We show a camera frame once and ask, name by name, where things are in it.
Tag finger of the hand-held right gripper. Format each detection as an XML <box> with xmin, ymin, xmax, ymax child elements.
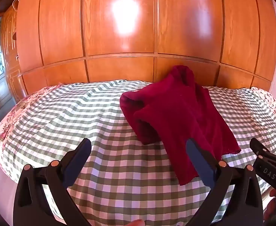
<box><xmin>250</xmin><ymin>138</ymin><xmax>270</xmax><ymax>163</ymax></box>

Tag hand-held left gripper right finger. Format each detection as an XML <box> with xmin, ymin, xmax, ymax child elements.
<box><xmin>186</xmin><ymin>138</ymin><xmax>263</xmax><ymax>226</ymax></box>

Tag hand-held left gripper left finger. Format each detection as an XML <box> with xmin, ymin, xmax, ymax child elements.
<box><xmin>13</xmin><ymin>138</ymin><xmax>93</xmax><ymax>226</ymax></box>

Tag dark red sweater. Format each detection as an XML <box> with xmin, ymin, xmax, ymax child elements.
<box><xmin>120</xmin><ymin>65</ymin><xmax>241</xmax><ymax>186</ymax></box>

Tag person's right hand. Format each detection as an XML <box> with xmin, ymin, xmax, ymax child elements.
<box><xmin>263</xmin><ymin>189</ymin><xmax>276</xmax><ymax>222</ymax></box>

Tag person's left hand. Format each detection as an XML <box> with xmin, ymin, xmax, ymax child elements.
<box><xmin>123</xmin><ymin>219</ymin><xmax>146</xmax><ymax>226</ymax></box>

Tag green checked bedspread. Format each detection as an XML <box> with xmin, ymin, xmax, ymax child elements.
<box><xmin>0</xmin><ymin>80</ymin><xmax>276</xmax><ymax>226</ymax></box>

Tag wooden wardrobe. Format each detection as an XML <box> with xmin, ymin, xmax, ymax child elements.
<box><xmin>0</xmin><ymin>0</ymin><xmax>276</xmax><ymax>97</ymax></box>

